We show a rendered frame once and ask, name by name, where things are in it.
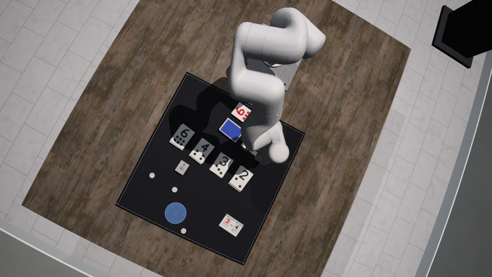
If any blue round disc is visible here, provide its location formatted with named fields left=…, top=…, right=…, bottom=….
left=165, top=202, right=186, bottom=224

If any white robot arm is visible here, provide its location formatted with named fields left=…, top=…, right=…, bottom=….
left=228, top=8, right=326, bottom=164

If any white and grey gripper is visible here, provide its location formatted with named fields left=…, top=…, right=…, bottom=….
left=252, top=153, right=270, bottom=168

